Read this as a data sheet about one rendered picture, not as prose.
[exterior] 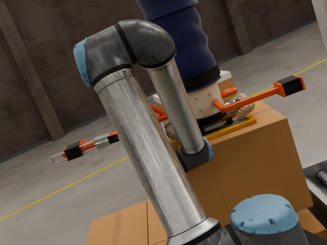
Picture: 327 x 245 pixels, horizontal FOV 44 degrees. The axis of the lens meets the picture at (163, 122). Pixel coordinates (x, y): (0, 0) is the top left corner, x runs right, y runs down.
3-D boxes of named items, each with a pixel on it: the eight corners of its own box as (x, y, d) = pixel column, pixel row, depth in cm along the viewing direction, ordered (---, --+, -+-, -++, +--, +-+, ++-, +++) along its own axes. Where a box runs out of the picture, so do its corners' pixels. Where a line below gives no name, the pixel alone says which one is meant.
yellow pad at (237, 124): (251, 117, 175) (247, 107, 174) (257, 122, 165) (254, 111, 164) (177, 145, 176) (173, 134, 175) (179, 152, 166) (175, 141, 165)
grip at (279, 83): (297, 86, 155) (293, 74, 154) (306, 89, 147) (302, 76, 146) (276, 94, 155) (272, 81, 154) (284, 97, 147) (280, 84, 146)
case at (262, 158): (283, 172, 206) (260, 99, 197) (314, 206, 167) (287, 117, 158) (172, 211, 209) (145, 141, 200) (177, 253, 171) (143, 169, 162)
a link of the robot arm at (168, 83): (153, -5, 109) (206, 143, 158) (111, 16, 108) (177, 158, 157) (168, 15, 101) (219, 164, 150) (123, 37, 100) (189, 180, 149)
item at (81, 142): (87, 149, 183) (82, 139, 182) (84, 154, 176) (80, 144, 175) (69, 155, 183) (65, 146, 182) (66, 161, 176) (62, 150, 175)
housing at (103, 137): (114, 140, 182) (110, 131, 181) (112, 144, 175) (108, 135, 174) (99, 146, 182) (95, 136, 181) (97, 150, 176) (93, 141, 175)
